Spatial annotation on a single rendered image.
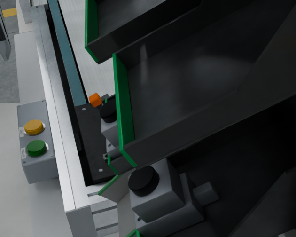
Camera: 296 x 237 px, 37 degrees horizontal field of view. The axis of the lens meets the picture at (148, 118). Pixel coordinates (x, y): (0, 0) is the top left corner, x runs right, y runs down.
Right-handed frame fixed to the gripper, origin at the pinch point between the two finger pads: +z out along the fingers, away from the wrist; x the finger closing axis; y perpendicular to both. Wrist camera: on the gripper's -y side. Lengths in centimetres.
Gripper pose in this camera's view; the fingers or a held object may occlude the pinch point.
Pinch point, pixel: (8, 51)
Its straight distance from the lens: 74.4
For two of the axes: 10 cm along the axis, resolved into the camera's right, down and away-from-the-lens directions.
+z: 0.8, 7.6, 6.4
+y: -9.6, 2.3, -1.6
